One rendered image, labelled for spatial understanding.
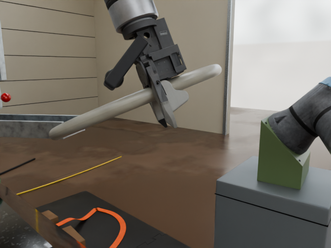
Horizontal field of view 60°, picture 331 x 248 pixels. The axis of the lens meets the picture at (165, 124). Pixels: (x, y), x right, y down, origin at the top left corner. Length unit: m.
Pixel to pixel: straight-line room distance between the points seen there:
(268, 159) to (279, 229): 0.25
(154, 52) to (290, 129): 0.72
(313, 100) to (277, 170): 0.29
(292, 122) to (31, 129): 0.88
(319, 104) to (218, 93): 4.54
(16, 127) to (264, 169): 0.87
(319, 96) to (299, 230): 0.46
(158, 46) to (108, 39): 6.87
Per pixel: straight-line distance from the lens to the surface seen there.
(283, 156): 1.15
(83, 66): 7.53
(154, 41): 0.59
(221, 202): 1.20
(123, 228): 2.47
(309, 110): 1.14
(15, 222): 1.01
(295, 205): 1.10
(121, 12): 0.57
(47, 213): 2.60
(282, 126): 1.15
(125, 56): 0.56
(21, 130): 0.94
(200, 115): 5.82
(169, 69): 0.57
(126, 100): 0.56
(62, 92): 7.19
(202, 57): 5.74
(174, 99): 0.55
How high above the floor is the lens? 1.29
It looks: 11 degrees down
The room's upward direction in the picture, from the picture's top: straight up
